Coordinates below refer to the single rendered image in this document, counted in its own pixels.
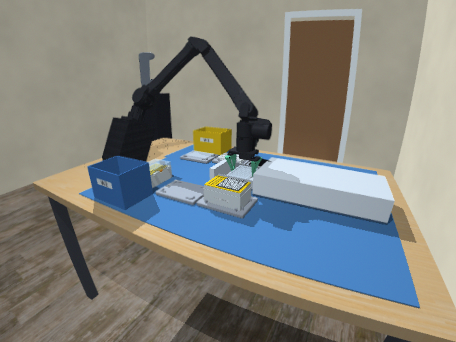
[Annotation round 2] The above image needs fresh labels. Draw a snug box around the blue open-top box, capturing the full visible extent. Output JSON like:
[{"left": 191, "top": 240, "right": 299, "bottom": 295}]
[{"left": 87, "top": 156, "right": 153, "bottom": 210}]

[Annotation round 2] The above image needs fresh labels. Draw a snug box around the blue bench mat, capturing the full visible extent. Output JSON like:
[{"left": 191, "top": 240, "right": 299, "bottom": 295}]
[{"left": 79, "top": 145, "right": 420, "bottom": 308}]

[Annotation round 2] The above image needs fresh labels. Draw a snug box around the yellow open bin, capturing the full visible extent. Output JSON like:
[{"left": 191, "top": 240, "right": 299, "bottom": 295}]
[{"left": 193, "top": 127, "right": 232, "bottom": 155}]

